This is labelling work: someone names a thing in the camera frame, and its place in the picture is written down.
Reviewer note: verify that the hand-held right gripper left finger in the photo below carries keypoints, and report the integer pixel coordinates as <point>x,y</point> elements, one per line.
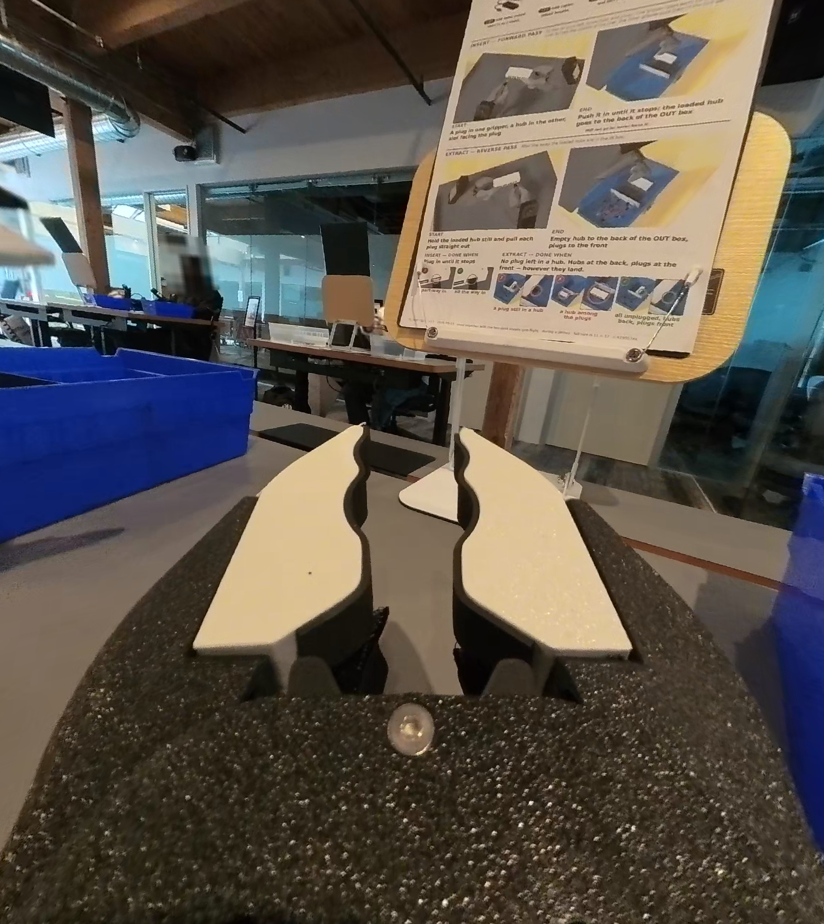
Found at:
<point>289,548</point>

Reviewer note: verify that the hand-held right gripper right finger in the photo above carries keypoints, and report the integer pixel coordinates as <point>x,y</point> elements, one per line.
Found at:
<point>534,563</point>

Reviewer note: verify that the black hanging panel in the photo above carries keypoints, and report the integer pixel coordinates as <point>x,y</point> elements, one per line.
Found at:
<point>0,101</point>

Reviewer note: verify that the black backpack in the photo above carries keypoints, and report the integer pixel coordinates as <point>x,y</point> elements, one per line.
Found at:
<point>283,398</point>

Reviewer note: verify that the black office chair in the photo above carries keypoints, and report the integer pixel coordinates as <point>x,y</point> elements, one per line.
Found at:
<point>404,404</point>

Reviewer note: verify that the wooden office desk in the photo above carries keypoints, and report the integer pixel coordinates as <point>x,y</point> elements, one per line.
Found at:
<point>354,354</point>

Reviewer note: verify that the small standing sign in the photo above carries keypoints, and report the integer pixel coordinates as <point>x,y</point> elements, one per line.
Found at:
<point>254,310</point>

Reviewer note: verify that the small wooden document stand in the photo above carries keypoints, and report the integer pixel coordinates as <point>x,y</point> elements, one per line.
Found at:
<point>348,299</point>

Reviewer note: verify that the instruction sheet on stand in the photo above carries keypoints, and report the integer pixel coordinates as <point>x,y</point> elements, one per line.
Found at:
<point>762,238</point>

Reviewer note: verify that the wooden post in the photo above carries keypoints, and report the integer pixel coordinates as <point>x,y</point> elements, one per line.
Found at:
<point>505,404</point>
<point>87,202</point>

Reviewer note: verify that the silver air duct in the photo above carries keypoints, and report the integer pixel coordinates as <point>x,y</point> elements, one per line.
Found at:
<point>58,79</point>

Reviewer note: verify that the black wall speaker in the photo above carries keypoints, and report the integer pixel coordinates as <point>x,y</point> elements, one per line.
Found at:
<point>195,148</point>

